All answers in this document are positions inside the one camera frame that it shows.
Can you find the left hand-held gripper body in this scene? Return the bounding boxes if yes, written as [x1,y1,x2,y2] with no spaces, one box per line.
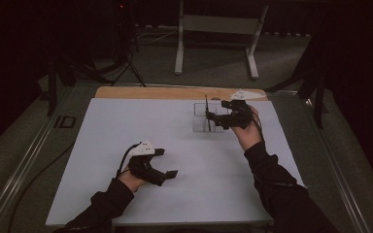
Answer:
[127,139,169,187]

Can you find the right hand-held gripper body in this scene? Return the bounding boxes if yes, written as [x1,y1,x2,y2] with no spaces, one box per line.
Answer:
[227,89,267,129]

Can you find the black makeup brush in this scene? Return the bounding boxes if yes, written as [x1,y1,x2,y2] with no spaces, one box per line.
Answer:
[204,93,213,132]

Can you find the clear acrylic organizer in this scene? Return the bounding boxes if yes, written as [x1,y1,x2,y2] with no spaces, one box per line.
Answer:
[191,101,228,134]

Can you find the person's left hand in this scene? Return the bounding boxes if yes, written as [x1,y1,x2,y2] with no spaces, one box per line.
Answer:
[118,167,149,194]

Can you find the person's right hand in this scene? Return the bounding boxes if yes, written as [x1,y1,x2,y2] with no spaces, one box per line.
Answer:
[230,107,263,152]

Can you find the white table cover sheet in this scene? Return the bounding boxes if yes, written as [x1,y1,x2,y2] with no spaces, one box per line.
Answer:
[45,97,306,227]

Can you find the black metal stand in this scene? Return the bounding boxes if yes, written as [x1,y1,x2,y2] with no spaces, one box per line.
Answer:
[265,61,329,130]
[46,56,79,117]

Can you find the black tripod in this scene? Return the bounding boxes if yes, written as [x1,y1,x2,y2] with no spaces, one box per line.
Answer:
[108,0,148,88]

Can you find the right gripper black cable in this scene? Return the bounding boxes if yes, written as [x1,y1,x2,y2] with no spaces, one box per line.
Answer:
[252,111,265,142]

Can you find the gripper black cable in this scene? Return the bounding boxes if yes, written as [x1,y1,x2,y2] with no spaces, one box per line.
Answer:
[252,111,265,142]
[116,142,143,179]

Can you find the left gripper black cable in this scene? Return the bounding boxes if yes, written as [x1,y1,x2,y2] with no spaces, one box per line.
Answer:
[116,142,143,179]

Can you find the white metal stand frame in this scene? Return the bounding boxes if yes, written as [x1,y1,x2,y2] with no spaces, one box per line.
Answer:
[173,0,270,81]

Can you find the white floor cable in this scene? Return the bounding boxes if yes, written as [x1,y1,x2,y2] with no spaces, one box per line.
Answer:
[135,28,180,46]

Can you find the metal floor rail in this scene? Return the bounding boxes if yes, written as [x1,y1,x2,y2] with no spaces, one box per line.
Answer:
[0,84,79,233]
[266,89,372,233]

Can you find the black floor cable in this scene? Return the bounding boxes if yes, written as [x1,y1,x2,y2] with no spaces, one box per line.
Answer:
[7,141,76,233]

